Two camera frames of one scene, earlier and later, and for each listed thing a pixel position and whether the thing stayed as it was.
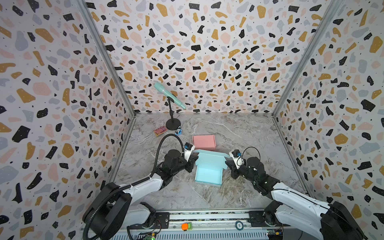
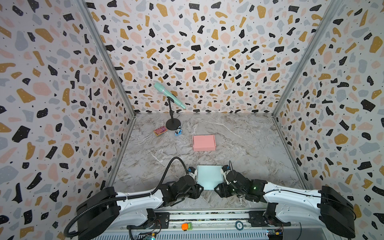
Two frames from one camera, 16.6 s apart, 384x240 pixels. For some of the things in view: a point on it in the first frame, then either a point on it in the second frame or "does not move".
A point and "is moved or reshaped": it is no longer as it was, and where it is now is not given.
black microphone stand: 172,124 does not move
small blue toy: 179,132 does not move
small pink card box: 160,130 does not move
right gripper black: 235,169 → 223,189
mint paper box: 210,166 is moved or reshaped
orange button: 184,226 does not move
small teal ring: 236,223 does not move
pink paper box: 204,142 does not move
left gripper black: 190,160 → 195,189
